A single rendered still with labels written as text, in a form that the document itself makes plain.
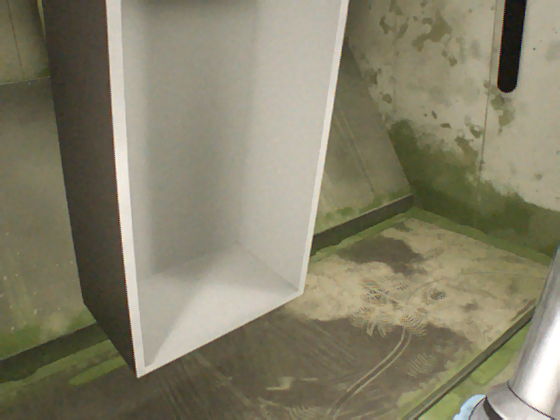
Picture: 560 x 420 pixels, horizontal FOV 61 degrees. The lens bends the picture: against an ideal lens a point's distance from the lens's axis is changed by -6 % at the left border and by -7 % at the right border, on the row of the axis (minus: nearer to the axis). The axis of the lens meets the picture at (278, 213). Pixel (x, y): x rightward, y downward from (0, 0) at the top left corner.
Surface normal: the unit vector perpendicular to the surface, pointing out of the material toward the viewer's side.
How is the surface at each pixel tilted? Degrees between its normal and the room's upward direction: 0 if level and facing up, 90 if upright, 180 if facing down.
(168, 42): 101
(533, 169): 90
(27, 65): 90
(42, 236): 57
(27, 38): 90
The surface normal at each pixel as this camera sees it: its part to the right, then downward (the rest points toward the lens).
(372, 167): 0.50, -0.26
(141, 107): 0.65, 0.45
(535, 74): -0.78, 0.28
